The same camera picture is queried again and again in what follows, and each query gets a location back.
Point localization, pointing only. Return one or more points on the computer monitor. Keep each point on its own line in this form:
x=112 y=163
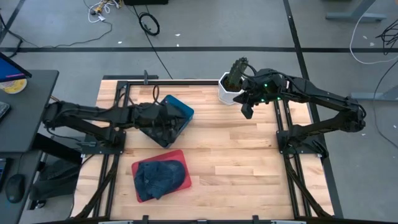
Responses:
x=9 y=70

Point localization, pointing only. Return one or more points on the black computer mouse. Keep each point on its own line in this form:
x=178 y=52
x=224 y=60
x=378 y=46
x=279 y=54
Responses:
x=15 y=188

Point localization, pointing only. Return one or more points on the black keyboard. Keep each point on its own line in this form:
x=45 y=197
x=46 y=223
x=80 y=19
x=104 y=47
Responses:
x=3 y=110

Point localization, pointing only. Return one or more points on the grey desk leg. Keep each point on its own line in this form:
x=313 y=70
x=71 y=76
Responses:
x=373 y=96
x=354 y=16

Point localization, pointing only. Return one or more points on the navy denim cap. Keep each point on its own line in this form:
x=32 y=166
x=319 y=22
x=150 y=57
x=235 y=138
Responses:
x=158 y=179

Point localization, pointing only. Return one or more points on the black aluminium table frame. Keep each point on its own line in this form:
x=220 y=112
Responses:
x=186 y=82

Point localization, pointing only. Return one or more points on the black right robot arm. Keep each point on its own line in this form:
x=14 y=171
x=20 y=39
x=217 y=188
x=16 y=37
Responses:
x=326 y=96

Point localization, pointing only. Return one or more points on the pink plastic bin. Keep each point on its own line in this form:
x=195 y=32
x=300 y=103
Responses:
x=183 y=183

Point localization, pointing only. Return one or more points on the dark green knit beanie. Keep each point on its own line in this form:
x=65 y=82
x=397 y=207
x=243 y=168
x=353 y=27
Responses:
x=155 y=137

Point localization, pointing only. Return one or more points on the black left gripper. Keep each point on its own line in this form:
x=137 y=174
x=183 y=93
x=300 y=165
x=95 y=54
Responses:
x=152 y=115

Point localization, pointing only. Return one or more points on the tall green cactus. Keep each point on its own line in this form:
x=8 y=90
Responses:
x=237 y=71

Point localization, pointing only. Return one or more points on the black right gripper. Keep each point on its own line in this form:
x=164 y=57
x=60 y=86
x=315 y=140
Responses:
x=264 y=90

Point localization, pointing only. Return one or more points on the black desk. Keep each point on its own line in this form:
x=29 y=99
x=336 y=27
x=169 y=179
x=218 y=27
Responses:
x=28 y=118

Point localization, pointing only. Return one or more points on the blue plastic bin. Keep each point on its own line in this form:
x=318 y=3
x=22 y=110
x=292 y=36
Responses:
x=183 y=109

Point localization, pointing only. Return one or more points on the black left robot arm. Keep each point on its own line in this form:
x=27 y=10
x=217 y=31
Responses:
x=93 y=113

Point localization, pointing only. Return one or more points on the white plant pot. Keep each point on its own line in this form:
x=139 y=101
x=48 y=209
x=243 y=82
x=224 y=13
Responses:
x=225 y=95

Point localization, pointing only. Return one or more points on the black box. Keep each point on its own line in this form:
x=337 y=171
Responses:
x=146 y=2

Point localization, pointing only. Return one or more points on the yellow round disc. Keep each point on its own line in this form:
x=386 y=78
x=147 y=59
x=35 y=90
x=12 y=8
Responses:
x=15 y=87

